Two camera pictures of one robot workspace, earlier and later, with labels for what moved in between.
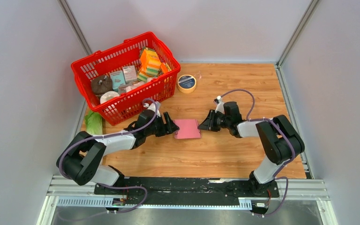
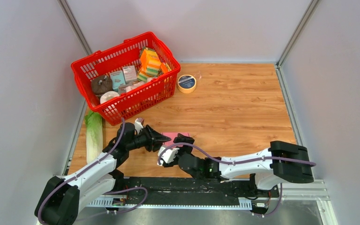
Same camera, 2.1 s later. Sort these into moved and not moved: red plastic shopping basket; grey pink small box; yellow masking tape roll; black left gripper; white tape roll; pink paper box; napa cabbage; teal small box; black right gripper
Moved: black left gripper; pink paper box; black right gripper
Not moved: white tape roll; teal small box; yellow masking tape roll; napa cabbage; grey pink small box; red plastic shopping basket
